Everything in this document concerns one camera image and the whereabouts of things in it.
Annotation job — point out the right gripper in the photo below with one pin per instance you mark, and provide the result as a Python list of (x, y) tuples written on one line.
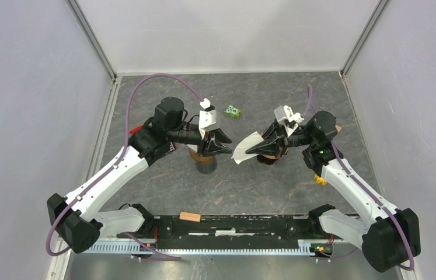
[(275, 140)]

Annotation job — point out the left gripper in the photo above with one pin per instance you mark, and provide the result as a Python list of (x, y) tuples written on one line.
[(213, 148)]

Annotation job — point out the white paper coffee filter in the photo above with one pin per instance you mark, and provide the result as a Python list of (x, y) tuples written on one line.
[(194, 148)]

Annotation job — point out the brown glass dripper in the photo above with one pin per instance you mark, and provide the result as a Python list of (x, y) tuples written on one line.
[(266, 160)]

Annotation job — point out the coffee filter box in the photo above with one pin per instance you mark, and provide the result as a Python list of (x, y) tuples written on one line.
[(171, 147)]

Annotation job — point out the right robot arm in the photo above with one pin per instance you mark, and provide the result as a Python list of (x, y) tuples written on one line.
[(387, 235)]

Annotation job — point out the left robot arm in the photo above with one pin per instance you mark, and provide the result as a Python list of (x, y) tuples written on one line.
[(140, 151)]

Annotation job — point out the green monster block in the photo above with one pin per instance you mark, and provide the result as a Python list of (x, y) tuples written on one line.
[(232, 111)]

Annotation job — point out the yellow owl block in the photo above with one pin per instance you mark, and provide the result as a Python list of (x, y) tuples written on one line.
[(319, 180)]

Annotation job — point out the wooden rectangular block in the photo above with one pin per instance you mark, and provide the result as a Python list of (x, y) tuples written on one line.
[(190, 217)]

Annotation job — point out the red blue block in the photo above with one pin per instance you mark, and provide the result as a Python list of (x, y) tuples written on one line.
[(134, 130)]

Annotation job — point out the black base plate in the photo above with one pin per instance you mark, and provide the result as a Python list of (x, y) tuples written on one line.
[(235, 232)]

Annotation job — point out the aluminium frame rail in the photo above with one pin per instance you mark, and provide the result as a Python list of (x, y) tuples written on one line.
[(80, 234)]

